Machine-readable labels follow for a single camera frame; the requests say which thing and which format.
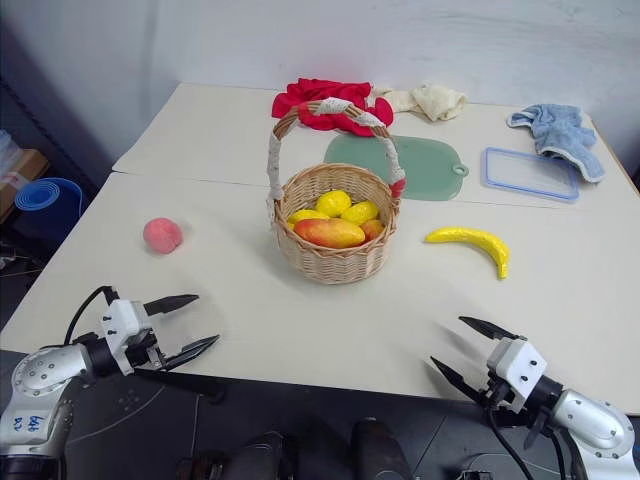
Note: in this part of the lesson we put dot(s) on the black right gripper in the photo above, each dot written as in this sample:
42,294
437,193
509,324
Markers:
496,396

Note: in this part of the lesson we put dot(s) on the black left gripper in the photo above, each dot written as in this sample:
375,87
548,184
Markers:
147,352

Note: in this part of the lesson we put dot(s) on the small orange-red fruit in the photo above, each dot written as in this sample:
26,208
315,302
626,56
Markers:
374,229

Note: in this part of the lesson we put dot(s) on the pink peach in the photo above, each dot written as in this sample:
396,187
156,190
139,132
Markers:
162,235

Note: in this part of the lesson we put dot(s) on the yellow banana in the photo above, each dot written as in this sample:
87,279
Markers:
480,237

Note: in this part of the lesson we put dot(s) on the yellow lemon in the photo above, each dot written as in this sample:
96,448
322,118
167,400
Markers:
361,212
302,216
334,202

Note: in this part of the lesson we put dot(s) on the red and yellow mango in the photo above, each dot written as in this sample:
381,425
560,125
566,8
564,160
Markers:
330,233

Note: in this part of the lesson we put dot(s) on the blue rolled foam mat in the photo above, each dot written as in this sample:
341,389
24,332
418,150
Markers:
50,200

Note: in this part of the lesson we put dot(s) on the clear lid with blue rim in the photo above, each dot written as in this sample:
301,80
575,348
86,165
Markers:
530,175

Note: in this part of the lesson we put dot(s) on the green cutting board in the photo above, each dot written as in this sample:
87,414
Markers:
430,170

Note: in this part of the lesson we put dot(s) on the brown cardboard box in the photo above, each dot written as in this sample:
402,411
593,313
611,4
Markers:
25,165

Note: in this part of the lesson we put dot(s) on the light blue towel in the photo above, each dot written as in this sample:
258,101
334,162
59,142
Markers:
555,125

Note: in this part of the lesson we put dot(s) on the clear plastic container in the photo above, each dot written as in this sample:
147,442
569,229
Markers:
6,146

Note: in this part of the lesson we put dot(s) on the cream cloth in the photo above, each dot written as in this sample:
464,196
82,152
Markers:
440,102

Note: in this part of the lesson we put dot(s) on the red cloth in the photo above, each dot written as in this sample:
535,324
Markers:
320,95

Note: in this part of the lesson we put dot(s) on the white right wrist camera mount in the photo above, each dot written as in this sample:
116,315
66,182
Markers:
520,365

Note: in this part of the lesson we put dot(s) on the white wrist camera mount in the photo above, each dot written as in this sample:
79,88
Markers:
520,365
122,319

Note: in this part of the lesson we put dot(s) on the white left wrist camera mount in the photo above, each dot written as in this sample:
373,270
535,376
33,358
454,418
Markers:
122,319

